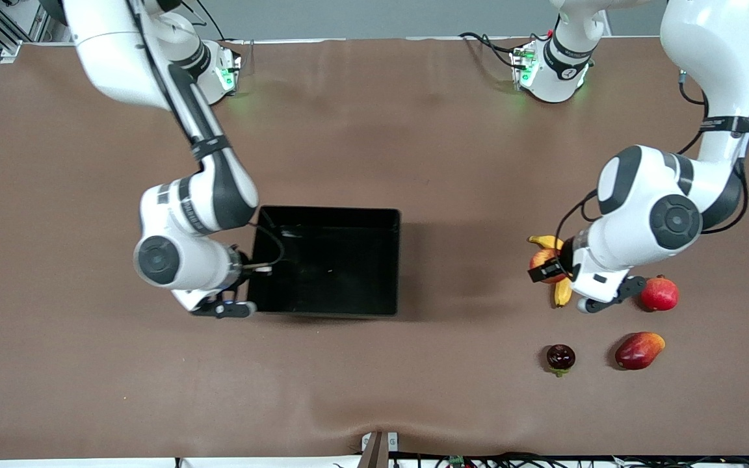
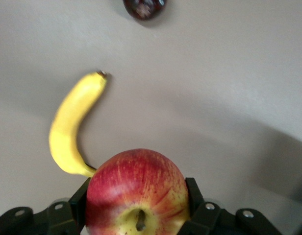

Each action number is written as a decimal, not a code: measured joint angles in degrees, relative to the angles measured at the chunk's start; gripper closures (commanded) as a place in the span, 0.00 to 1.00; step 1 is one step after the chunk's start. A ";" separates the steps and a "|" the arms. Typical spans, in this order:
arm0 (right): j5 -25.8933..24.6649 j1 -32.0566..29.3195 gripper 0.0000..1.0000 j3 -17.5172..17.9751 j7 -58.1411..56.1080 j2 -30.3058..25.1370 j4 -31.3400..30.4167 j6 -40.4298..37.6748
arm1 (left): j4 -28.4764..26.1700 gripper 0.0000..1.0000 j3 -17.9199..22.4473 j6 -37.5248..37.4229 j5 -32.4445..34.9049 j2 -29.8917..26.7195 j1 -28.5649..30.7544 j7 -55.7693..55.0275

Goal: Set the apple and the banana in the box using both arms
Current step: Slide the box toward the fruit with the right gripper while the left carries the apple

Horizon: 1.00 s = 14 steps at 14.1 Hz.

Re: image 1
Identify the red yellow apple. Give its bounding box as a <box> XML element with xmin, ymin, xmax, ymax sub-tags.
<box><xmin>529</xmin><ymin>249</ymin><xmax>567</xmax><ymax>285</ymax></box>

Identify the yellow banana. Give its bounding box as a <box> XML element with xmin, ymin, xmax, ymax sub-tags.
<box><xmin>528</xmin><ymin>235</ymin><xmax>574</xmax><ymax>309</ymax></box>

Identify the black rectangular plastic box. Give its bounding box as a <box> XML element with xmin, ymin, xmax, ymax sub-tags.
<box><xmin>246</xmin><ymin>205</ymin><xmax>402</xmax><ymax>319</ymax></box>

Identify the red pomegranate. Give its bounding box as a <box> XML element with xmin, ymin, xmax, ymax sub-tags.
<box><xmin>639</xmin><ymin>276</ymin><xmax>680</xmax><ymax>312</ymax></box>

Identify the red yellow mango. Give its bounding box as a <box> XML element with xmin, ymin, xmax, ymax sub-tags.
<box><xmin>614</xmin><ymin>331</ymin><xmax>666</xmax><ymax>371</ymax></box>

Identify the dark purple mangosteen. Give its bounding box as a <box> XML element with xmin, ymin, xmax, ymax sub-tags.
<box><xmin>546</xmin><ymin>344</ymin><xmax>577</xmax><ymax>378</ymax></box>

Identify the brown table mat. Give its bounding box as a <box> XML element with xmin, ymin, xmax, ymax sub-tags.
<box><xmin>0</xmin><ymin>37</ymin><xmax>749</xmax><ymax>459</ymax></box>

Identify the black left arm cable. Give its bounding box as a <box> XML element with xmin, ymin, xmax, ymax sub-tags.
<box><xmin>555</xmin><ymin>68</ymin><xmax>749</xmax><ymax>261</ymax></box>

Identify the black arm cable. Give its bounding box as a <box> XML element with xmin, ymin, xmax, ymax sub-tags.
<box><xmin>124</xmin><ymin>0</ymin><xmax>285</xmax><ymax>270</ymax></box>
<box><xmin>555</xmin><ymin>68</ymin><xmax>749</xmax><ymax>261</ymax></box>

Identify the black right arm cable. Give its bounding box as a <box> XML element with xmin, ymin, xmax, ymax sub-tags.
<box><xmin>124</xmin><ymin>0</ymin><xmax>285</xmax><ymax>270</ymax></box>

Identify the brown post with metal bracket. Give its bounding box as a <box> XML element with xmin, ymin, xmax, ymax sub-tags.
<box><xmin>360</xmin><ymin>430</ymin><xmax>399</xmax><ymax>468</ymax></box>

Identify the black left base cable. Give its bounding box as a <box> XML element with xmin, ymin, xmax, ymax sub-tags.
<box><xmin>458</xmin><ymin>31</ymin><xmax>519</xmax><ymax>70</ymax></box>

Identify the black base cable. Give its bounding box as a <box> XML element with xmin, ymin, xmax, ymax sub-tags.
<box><xmin>458</xmin><ymin>31</ymin><xmax>519</xmax><ymax>70</ymax></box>
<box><xmin>183</xmin><ymin>0</ymin><xmax>227</xmax><ymax>41</ymax></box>

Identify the black right base cable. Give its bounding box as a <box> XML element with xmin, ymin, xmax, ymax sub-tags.
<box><xmin>183</xmin><ymin>0</ymin><xmax>227</xmax><ymax>41</ymax></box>

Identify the aluminium frame profile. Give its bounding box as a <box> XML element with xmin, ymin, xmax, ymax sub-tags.
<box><xmin>0</xmin><ymin>0</ymin><xmax>44</xmax><ymax>62</ymax></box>

